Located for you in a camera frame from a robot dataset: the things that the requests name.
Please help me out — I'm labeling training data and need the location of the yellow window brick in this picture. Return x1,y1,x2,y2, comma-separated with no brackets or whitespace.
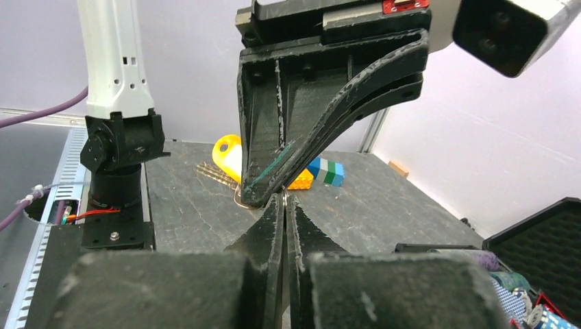
287,169,314,191

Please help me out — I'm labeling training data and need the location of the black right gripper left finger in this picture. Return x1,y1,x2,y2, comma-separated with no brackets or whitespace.
45,195,284,328

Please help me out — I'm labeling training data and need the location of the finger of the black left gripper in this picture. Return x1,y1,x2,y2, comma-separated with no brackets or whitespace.
237,29,429,207
267,73,423,195

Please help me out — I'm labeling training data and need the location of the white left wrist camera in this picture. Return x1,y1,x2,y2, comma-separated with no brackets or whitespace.
429,0,580,78

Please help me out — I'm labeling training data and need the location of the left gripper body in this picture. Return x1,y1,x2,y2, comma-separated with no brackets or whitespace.
235,0,432,48

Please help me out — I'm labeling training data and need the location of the black poker chip case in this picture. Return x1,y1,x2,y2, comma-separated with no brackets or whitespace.
393,197,581,329

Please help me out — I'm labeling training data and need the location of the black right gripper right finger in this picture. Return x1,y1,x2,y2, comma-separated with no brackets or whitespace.
286,196,510,328

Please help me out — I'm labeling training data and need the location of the blue grey green brick stack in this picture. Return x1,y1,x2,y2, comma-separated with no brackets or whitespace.
306,157,345,187

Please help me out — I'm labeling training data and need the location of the yellow key tag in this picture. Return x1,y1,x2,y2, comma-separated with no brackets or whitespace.
212,134,243,184

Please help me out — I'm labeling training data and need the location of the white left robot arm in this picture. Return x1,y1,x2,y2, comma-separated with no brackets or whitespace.
77,1,432,207

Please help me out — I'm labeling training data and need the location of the wooden block on ledge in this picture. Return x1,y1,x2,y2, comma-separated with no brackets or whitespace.
388,160,409,178

